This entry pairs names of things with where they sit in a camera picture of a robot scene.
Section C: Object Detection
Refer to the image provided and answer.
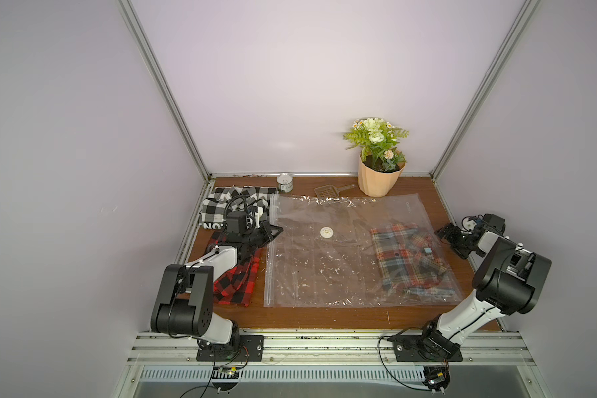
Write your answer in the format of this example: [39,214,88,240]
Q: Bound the black white checked shirt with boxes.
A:
[200,186,278,230]

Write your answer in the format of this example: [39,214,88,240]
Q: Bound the red black checked shirt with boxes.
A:
[213,249,265,308]

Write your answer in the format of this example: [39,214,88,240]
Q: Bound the multicolour tartan shirt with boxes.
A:
[371,223,459,302]

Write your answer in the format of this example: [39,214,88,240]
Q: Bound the clear plastic vacuum bag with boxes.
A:
[264,194,464,308]

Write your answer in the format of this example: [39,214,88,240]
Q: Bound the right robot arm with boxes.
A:
[418,213,552,358]

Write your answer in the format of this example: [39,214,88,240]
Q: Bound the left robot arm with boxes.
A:
[150,221,284,349]

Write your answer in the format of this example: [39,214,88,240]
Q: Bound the small labelled tin can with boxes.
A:
[276,173,294,193]

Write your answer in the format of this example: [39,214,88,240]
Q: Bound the brown plastic scoop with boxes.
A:
[314,184,356,199]

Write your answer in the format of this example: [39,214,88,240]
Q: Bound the potted artificial flower plant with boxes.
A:
[343,118,410,198]

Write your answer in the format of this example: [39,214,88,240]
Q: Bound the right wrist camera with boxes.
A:
[461,215,484,233]

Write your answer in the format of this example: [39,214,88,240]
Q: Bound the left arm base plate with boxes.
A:
[196,335,264,363]

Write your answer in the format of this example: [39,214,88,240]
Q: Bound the aluminium rail frame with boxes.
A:
[113,329,552,397]

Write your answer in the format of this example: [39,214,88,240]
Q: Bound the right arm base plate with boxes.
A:
[389,335,464,363]

